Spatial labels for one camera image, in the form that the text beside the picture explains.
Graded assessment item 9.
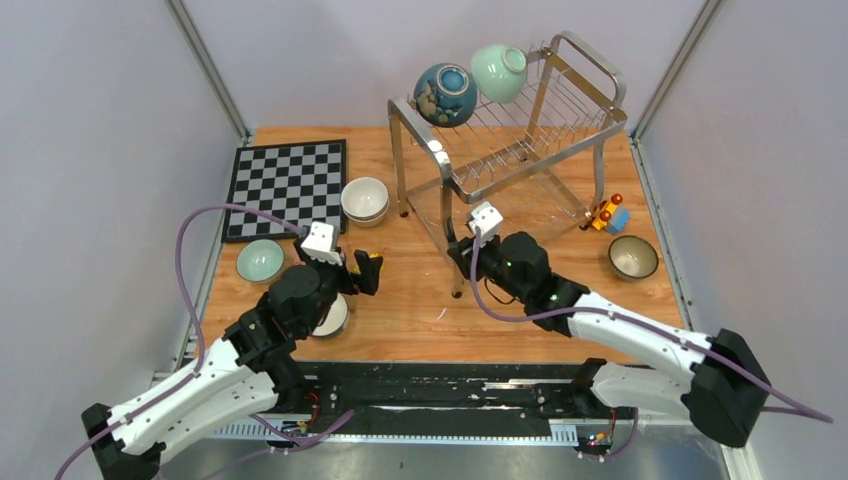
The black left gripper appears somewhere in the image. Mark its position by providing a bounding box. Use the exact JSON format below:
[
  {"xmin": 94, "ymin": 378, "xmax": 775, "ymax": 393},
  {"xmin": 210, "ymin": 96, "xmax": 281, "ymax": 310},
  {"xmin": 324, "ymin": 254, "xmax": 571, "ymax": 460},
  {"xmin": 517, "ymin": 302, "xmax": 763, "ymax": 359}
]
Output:
[{"xmin": 296, "ymin": 240, "xmax": 383, "ymax": 337}]

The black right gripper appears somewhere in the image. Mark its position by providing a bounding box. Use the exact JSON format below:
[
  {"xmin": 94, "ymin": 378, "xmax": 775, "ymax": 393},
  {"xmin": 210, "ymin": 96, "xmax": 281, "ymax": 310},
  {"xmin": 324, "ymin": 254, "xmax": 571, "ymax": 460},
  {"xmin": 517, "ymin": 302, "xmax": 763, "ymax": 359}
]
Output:
[{"xmin": 448, "ymin": 229, "xmax": 530, "ymax": 306}]

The cream bowl green leaf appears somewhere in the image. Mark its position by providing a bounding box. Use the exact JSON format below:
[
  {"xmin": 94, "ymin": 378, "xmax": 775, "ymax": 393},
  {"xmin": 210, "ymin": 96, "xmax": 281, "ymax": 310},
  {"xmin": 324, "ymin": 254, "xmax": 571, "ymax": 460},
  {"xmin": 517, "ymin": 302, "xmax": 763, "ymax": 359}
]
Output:
[{"xmin": 348, "ymin": 210, "xmax": 388, "ymax": 228}]

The teal white striped bowl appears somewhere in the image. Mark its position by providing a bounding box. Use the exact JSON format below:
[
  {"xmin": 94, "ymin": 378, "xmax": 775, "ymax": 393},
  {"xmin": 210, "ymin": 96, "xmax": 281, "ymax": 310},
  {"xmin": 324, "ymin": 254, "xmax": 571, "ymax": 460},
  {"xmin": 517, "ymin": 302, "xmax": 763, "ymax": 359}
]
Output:
[{"xmin": 311, "ymin": 294, "xmax": 350, "ymax": 339}]

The plain cream bowl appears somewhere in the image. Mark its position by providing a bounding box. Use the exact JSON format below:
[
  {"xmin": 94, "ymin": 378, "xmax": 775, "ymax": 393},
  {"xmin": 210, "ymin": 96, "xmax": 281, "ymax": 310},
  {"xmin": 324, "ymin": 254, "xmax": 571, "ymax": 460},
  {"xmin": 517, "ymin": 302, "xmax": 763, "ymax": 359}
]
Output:
[{"xmin": 341, "ymin": 177, "xmax": 389, "ymax": 220}]

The pale green striped bowl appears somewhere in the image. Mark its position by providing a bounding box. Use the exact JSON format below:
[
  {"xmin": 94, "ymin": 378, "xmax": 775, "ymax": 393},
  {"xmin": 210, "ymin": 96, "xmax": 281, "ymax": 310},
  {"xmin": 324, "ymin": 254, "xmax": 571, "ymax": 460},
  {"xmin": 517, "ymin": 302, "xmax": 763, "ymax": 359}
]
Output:
[{"xmin": 236, "ymin": 239, "xmax": 285, "ymax": 283}]

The steel two-tier dish rack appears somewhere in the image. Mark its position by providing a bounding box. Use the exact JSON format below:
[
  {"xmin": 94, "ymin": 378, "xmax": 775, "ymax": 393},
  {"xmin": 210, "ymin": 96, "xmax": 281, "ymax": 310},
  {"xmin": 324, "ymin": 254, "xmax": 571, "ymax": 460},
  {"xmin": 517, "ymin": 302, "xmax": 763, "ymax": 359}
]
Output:
[{"xmin": 387, "ymin": 29, "xmax": 629, "ymax": 299}]

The dark blue glazed bowl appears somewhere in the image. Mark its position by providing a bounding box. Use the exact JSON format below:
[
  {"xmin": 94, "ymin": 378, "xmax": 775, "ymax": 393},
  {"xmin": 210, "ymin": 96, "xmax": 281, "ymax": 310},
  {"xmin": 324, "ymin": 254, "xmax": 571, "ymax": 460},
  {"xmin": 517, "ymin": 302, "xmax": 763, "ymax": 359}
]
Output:
[{"xmin": 413, "ymin": 63, "xmax": 479, "ymax": 128}]

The dark patterned rim bowl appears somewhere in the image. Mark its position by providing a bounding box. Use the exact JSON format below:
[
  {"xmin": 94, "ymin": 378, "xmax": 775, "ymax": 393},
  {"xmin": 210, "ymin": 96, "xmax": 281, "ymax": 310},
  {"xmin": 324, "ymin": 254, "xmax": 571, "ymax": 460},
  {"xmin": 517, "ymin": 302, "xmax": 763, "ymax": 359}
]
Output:
[{"xmin": 607, "ymin": 235, "xmax": 660, "ymax": 281}]

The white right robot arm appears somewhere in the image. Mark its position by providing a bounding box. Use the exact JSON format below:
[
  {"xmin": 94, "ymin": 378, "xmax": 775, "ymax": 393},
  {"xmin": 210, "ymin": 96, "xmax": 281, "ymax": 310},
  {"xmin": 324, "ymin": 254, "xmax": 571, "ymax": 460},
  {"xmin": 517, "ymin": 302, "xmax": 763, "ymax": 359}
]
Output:
[{"xmin": 447, "ymin": 231, "xmax": 771, "ymax": 448}]

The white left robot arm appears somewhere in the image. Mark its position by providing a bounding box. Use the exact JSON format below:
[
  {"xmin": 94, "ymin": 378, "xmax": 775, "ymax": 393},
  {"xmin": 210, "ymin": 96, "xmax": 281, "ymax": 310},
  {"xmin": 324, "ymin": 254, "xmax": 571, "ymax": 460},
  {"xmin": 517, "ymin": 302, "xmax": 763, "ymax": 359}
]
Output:
[{"xmin": 81, "ymin": 250, "xmax": 384, "ymax": 479}]

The black white chessboard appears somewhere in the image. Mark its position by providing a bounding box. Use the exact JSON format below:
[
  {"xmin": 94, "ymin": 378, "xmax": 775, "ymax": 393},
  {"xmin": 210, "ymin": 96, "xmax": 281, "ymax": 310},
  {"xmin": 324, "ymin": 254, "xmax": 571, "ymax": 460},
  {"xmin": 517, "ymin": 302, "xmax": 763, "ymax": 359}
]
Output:
[{"xmin": 227, "ymin": 139, "xmax": 348, "ymax": 234}]

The orange blue toy car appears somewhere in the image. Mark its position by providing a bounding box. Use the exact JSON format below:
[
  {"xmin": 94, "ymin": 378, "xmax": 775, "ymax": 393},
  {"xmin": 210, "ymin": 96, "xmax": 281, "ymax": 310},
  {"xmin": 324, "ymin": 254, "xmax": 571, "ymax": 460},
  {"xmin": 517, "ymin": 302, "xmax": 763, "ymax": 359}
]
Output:
[{"xmin": 580, "ymin": 193, "xmax": 631, "ymax": 235}]

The mint green glazed bowl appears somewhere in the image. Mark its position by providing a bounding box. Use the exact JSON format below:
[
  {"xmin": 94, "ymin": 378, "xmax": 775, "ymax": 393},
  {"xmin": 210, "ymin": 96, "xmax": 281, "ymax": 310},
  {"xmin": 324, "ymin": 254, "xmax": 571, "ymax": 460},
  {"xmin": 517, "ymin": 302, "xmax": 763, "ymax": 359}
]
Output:
[{"xmin": 470, "ymin": 44, "xmax": 528, "ymax": 104}]

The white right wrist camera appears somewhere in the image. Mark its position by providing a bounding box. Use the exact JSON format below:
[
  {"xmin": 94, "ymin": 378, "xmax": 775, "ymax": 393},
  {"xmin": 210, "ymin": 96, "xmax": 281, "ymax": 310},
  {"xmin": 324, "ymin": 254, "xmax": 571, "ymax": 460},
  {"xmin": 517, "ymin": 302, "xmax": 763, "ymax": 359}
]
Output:
[{"xmin": 467, "ymin": 201, "xmax": 504, "ymax": 245}]

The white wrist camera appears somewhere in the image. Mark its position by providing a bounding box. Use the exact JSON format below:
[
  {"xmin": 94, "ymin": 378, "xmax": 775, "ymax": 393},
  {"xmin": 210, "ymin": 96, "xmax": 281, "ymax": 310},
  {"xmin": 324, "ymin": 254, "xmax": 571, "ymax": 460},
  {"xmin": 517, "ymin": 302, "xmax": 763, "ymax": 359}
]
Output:
[
  {"xmin": 299, "ymin": 221, "xmax": 344, "ymax": 266},
  {"xmin": 467, "ymin": 201, "xmax": 504, "ymax": 245}
]

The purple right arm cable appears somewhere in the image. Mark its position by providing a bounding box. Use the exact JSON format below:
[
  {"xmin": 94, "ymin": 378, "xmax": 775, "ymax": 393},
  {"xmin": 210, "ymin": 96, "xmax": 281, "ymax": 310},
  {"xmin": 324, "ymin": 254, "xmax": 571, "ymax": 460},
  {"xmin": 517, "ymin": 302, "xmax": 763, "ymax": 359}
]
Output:
[{"xmin": 468, "ymin": 231, "xmax": 835, "ymax": 462}]

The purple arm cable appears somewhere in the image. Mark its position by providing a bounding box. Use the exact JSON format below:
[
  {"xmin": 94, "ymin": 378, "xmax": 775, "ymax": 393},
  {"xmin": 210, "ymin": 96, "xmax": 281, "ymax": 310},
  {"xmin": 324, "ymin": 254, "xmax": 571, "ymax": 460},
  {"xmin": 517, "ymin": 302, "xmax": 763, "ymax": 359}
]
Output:
[
  {"xmin": 52, "ymin": 203, "xmax": 356, "ymax": 480},
  {"xmin": 468, "ymin": 231, "xmax": 835, "ymax": 462}
]

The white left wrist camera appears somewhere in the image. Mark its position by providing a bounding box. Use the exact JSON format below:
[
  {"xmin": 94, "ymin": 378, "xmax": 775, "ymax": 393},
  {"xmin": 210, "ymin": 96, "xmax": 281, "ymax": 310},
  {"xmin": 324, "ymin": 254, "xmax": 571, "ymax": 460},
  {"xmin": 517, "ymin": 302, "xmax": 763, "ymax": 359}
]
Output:
[{"xmin": 299, "ymin": 221, "xmax": 344, "ymax": 266}]

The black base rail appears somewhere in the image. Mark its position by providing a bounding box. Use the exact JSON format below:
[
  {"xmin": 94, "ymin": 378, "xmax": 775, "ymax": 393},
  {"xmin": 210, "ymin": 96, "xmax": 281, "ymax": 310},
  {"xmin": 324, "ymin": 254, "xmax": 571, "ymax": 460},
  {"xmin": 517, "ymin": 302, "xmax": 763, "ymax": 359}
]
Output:
[{"xmin": 178, "ymin": 357, "xmax": 617, "ymax": 439}]

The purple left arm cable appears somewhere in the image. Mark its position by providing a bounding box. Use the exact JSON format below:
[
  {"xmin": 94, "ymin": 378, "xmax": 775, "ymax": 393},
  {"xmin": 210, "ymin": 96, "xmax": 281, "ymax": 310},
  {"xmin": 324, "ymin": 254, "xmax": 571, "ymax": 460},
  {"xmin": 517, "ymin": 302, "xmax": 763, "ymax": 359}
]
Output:
[{"xmin": 52, "ymin": 203, "xmax": 356, "ymax": 480}]

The aluminium left frame post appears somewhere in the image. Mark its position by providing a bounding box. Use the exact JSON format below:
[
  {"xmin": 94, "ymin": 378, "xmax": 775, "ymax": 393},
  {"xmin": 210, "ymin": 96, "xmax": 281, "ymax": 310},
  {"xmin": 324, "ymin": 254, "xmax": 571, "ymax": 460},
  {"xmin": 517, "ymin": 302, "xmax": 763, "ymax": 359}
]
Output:
[{"xmin": 164, "ymin": 0, "xmax": 251, "ymax": 146}]

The aluminium frame post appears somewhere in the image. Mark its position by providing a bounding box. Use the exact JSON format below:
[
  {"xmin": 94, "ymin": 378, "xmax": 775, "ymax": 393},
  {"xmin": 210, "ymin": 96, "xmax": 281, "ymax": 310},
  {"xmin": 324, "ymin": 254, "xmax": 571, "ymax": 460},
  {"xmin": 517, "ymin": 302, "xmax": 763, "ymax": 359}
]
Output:
[
  {"xmin": 630, "ymin": 0, "xmax": 725, "ymax": 143},
  {"xmin": 164, "ymin": 0, "xmax": 251, "ymax": 146}
]

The aluminium right frame post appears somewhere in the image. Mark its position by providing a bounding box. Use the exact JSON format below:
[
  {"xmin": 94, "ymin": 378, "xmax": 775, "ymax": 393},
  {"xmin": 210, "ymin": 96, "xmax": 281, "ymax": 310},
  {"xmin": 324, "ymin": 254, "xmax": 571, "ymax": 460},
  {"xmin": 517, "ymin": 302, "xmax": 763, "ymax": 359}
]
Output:
[{"xmin": 630, "ymin": 0, "xmax": 725, "ymax": 143}]

